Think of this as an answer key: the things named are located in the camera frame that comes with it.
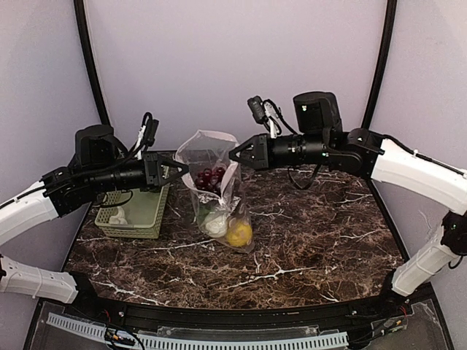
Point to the dark red grapes bunch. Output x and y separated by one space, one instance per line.
210 179

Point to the white slotted cable duct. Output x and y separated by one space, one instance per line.
187 338

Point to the black front table rail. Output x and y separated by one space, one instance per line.
267 301

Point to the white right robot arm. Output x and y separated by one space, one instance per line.
321 141

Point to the black frame post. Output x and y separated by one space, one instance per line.
379 72
90 64

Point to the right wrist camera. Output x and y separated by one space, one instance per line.
264 114

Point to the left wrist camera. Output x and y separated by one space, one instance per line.
146 135

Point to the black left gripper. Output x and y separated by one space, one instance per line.
151 168

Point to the green leafy vegetable toy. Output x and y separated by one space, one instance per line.
214 223

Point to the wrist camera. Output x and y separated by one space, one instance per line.
146 135
264 114

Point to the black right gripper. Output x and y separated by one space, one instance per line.
263 152

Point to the black right frame post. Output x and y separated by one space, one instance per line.
379 72

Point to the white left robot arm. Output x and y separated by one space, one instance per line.
101 164

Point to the yellow lemon toy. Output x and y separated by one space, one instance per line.
239 234

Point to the black left frame post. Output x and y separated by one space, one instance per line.
90 64

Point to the clear zip top bag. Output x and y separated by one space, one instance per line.
209 149

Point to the white garlic toy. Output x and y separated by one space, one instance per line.
119 218

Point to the green perforated plastic basket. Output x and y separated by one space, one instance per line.
144 213

